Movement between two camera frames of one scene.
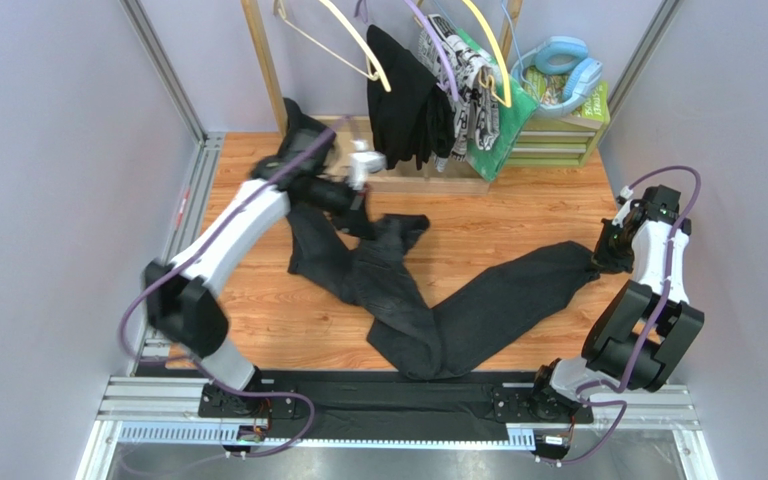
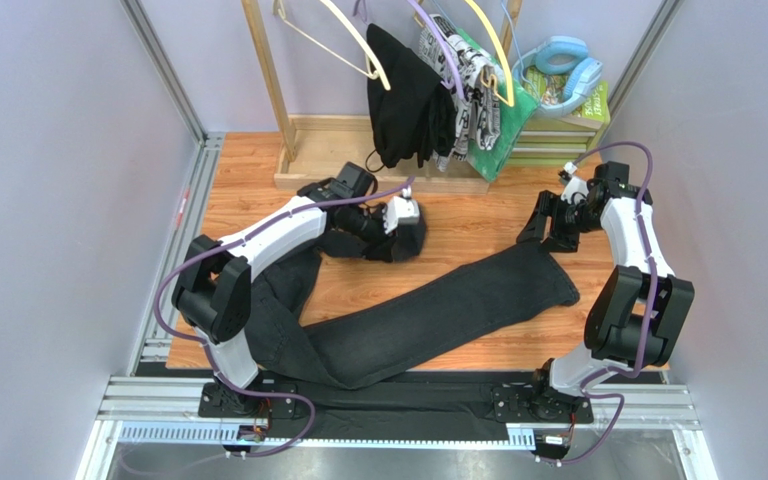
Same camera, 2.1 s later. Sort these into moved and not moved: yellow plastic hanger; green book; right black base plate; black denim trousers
Moved: black denim trousers
Not moved: green book; right black base plate; yellow plastic hanger
